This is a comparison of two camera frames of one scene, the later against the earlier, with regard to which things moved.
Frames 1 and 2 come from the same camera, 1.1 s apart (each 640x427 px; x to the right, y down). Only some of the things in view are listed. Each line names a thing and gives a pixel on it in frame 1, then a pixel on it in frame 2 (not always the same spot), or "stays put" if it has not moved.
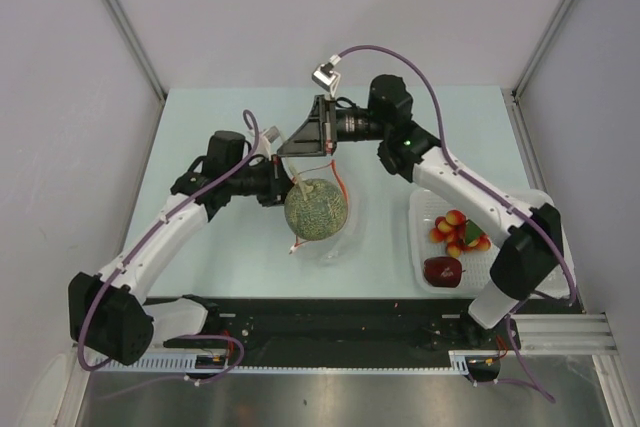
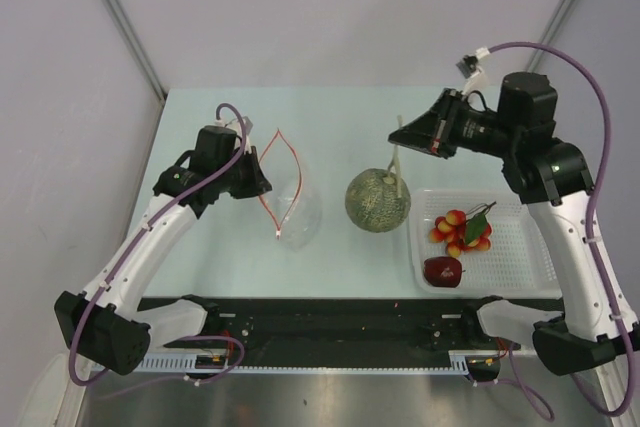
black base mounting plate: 347,324 stays put
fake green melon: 316,209 to 373,202
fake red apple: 443,271 stays put
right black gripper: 319,134 to 432,131
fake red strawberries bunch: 460,234 stays put
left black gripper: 278,182 to 257,184
